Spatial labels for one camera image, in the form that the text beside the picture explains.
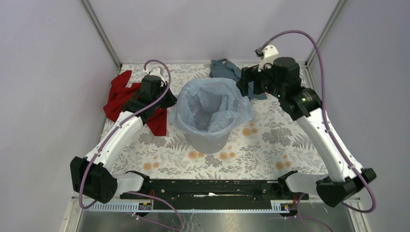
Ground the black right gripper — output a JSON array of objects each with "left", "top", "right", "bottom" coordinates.
[{"left": 234, "top": 59, "right": 283, "bottom": 99}]

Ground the light blue plastic trash bag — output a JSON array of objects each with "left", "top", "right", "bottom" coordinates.
[{"left": 168, "top": 78, "right": 254, "bottom": 140}]

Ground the grey plastic trash bin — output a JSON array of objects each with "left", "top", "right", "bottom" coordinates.
[{"left": 186, "top": 132, "right": 230, "bottom": 154}]

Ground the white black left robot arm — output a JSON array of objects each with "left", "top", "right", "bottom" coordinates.
[{"left": 70, "top": 72, "right": 176, "bottom": 203}]

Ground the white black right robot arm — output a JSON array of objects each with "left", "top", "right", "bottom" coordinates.
[{"left": 236, "top": 57, "right": 377, "bottom": 207}]

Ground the teal blue cloth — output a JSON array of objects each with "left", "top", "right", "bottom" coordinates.
[{"left": 209, "top": 59, "right": 267, "bottom": 100}]

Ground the red cloth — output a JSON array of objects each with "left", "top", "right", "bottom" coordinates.
[{"left": 103, "top": 70, "right": 168, "bottom": 137}]

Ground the floral patterned table mat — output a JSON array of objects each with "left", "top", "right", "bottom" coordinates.
[{"left": 99, "top": 63, "right": 329, "bottom": 181}]

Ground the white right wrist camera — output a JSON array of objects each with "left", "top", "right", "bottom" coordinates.
[{"left": 255, "top": 44, "right": 279, "bottom": 72}]

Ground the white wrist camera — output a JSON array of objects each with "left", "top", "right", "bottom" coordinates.
[
  {"left": 148, "top": 66, "right": 167, "bottom": 84},
  {"left": 255, "top": 44, "right": 279, "bottom": 72}
]

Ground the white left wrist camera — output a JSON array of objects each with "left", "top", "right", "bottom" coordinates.
[{"left": 148, "top": 66, "right": 167, "bottom": 84}]

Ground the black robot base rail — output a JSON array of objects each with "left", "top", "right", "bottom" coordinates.
[{"left": 140, "top": 177, "right": 309, "bottom": 206}]

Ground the white slotted cable duct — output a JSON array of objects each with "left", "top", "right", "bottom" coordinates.
[{"left": 88, "top": 201, "right": 290, "bottom": 214}]

